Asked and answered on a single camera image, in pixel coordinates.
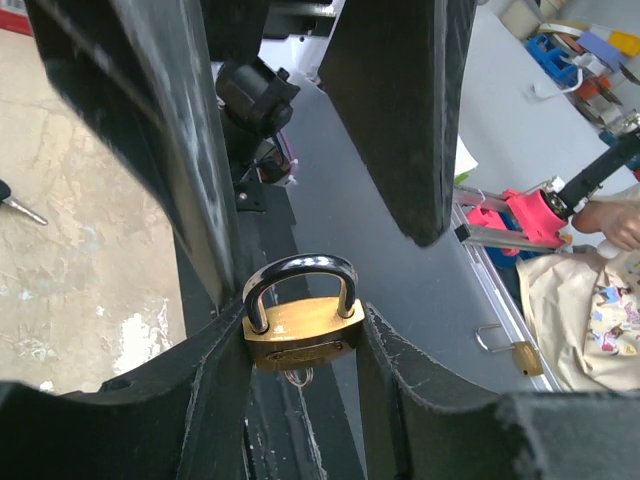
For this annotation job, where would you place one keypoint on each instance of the bunch of black keys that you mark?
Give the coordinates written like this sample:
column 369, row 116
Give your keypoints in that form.
column 8, row 199

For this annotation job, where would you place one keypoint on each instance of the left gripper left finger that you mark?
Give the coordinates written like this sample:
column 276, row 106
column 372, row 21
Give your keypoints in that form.
column 178, row 416

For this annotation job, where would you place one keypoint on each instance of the cluttered parts bins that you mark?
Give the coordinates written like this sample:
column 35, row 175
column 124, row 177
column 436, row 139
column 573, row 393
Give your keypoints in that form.
column 589, row 52

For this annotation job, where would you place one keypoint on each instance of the brass padlock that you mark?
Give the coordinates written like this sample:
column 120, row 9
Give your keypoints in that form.
column 307, row 332

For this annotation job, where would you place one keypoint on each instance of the operator hand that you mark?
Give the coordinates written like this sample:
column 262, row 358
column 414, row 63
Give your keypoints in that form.
column 618, row 221

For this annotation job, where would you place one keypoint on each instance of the aluminium frame rail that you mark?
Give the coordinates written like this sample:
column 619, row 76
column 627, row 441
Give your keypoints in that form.
column 505, row 300

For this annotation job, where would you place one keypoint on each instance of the red box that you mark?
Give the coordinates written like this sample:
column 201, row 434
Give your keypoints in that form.
column 14, row 17

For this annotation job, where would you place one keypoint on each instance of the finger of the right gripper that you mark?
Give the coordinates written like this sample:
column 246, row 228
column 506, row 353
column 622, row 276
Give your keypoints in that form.
column 138, row 75
column 394, row 72

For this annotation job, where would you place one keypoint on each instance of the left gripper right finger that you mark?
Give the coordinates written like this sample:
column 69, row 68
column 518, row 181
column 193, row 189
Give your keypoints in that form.
column 420, row 420

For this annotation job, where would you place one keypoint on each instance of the operator patterned beige clothing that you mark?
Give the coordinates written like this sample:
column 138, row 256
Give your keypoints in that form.
column 583, row 310

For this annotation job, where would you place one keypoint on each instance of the pink black teleoperation handle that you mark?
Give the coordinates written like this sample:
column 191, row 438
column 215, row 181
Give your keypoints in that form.
column 532, row 221

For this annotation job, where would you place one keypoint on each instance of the spare brass padlock outside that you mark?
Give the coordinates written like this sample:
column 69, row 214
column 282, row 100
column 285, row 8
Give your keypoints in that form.
column 523, row 353

